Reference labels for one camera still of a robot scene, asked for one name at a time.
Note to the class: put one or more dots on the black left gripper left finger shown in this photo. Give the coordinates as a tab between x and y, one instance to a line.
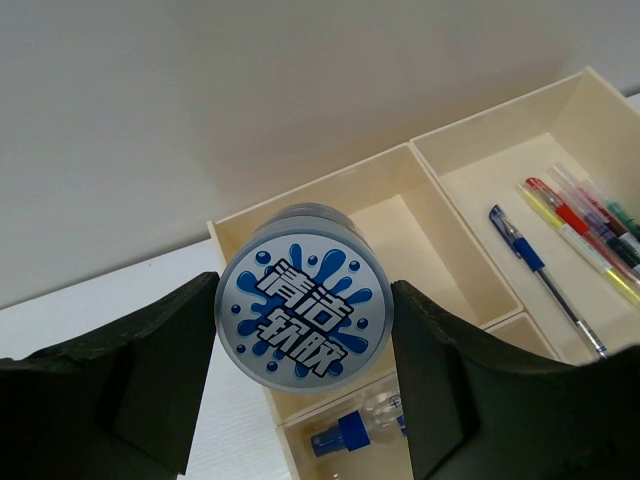
118	402

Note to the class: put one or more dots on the cream compartment tray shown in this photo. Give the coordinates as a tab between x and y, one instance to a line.
423	208

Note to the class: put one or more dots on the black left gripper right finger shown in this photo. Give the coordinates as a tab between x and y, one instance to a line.
480	408

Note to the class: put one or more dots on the yellow highlighter pen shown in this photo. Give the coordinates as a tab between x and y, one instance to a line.
582	246

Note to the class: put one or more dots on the red ink pen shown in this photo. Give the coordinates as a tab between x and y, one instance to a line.
576	196

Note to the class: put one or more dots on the clear bottle blue cap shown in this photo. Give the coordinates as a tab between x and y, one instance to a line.
378	418

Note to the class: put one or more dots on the red gel pen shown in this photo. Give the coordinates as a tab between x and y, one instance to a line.
565	212

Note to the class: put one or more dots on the blue round jar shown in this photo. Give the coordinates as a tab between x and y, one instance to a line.
304	306

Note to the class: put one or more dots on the purple ink pen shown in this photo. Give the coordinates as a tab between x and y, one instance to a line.
600	220

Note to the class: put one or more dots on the blue ink pen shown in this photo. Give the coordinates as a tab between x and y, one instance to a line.
524	251

